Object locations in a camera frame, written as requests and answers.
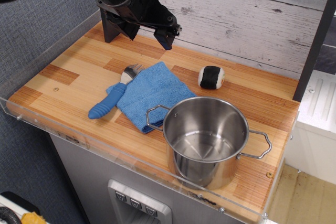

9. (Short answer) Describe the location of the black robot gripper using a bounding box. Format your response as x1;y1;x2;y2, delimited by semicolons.
97;0;182;50

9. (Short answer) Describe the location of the blue cloth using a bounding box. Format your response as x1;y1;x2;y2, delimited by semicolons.
117;61;196;133

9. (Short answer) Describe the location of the blue handled metal spork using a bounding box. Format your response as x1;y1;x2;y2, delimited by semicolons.
88;63;144;119

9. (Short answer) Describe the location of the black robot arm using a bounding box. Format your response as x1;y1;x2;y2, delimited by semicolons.
96;0;182;50

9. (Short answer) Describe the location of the black white sushi toy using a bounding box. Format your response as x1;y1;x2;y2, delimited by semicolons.
198;66;225;89

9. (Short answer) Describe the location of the stainless steel pot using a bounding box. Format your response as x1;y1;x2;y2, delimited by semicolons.
146;97;272;190

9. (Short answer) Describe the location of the grey toy kitchen cabinet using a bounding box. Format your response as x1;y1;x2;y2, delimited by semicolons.
48;132;253;224

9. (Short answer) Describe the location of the silver dispenser button panel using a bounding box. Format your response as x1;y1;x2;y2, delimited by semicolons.
108;179;173;223

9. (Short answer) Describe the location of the white side counter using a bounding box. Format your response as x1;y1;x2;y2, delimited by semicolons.
285;70;335;184

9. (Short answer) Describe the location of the dark left upright post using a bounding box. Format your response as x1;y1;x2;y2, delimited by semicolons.
100;9;123;43

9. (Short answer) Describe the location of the dark upright post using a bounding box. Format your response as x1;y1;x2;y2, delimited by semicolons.
292;0;335;102
100;9;123;43

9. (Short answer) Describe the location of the clear acrylic guard rail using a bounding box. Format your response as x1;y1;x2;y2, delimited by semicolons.
1;13;299;223

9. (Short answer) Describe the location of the dark right upright post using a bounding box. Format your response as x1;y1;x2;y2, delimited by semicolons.
292;0;335;102

